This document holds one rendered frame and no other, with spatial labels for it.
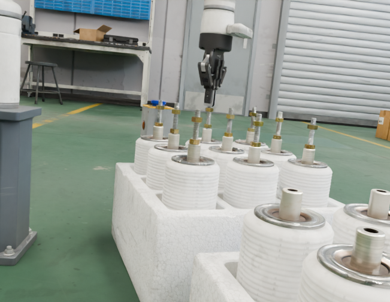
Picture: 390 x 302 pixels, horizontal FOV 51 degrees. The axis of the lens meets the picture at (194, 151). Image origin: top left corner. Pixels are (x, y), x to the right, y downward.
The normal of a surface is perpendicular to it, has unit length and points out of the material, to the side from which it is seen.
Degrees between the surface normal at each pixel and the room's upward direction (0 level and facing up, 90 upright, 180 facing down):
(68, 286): 0
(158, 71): 90
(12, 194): 90
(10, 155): 89
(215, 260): 0
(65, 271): 0
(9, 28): 90
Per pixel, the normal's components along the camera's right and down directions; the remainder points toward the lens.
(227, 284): 0.10, -0.98
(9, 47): 0.84, 0.16
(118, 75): 0.07, 0.17
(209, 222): 0.34, 0.18
